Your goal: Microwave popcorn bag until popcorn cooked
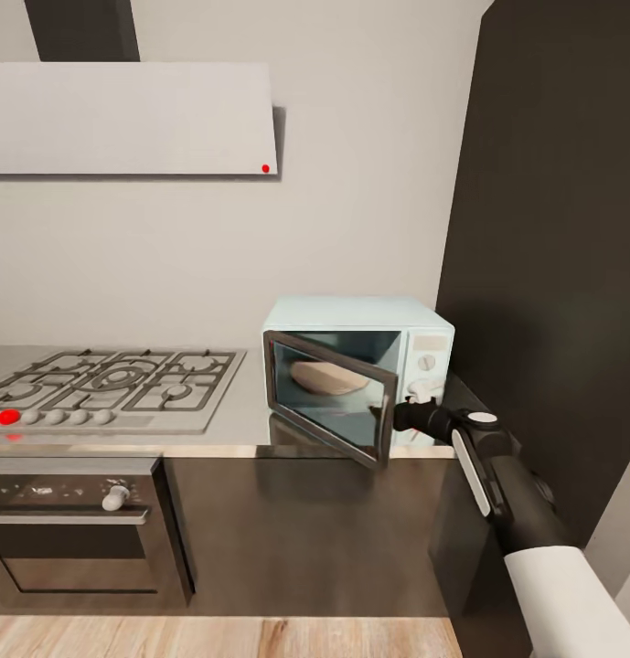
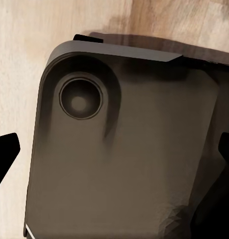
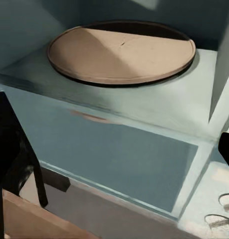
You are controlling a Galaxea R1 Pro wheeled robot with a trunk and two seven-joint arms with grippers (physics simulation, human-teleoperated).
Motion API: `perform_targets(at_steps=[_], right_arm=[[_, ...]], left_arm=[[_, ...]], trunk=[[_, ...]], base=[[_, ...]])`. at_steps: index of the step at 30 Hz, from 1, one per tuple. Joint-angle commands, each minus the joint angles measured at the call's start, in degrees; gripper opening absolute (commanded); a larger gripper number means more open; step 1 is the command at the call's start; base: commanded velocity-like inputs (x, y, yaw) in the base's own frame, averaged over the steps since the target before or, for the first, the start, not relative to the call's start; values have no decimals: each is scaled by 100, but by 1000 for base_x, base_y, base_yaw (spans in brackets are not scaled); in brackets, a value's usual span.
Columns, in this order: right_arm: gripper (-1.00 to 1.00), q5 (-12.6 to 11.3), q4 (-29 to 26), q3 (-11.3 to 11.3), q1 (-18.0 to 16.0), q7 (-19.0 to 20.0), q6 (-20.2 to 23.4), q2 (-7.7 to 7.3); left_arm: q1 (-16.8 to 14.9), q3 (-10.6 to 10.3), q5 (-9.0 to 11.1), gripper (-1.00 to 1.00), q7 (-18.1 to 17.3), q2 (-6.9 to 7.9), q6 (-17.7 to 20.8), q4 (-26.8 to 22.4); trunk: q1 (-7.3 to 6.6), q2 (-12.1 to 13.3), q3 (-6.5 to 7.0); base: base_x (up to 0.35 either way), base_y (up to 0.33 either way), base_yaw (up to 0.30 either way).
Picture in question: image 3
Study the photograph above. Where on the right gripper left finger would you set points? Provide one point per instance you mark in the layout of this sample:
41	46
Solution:
9	150

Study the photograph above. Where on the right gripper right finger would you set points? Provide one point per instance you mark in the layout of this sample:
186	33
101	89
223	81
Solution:
223	146

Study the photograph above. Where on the microwave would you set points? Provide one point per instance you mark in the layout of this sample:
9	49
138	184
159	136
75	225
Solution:
160	62

